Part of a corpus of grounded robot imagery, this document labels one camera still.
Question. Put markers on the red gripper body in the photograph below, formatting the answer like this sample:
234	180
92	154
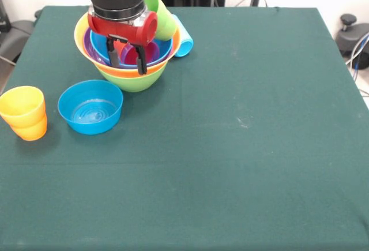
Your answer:
124	30

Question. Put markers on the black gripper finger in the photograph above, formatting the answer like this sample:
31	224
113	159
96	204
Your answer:
113	53
141	60

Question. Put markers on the purple cup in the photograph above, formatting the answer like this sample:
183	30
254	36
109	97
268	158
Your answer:
152	53

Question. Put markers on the large blue bowl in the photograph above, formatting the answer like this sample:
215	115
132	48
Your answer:
164	49

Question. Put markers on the purple bowl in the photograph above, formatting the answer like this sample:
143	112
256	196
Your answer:
88	44

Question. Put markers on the yellow bowl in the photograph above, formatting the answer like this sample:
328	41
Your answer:
80	31

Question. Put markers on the green cup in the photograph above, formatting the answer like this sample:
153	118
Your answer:
168	30
154	3

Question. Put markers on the green bowl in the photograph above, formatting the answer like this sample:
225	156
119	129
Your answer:
132	82

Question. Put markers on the blue cup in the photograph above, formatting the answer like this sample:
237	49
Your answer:
184	40

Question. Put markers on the small blue bowl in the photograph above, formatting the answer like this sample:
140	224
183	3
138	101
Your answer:
90	125

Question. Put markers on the black table clamp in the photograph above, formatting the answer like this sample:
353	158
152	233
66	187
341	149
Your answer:
37	14

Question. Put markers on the yellow cup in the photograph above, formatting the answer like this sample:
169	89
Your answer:
21	116

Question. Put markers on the dark equipment box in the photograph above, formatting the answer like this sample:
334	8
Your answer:
3	17

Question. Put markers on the orange cup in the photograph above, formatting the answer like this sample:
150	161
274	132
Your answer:
30	134

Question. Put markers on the black plug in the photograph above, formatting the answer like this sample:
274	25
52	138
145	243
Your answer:
254	0

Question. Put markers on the dark green table cloth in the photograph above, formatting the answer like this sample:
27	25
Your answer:
184	190

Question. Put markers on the black stand with knob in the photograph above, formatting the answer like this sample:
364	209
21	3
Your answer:
348	20

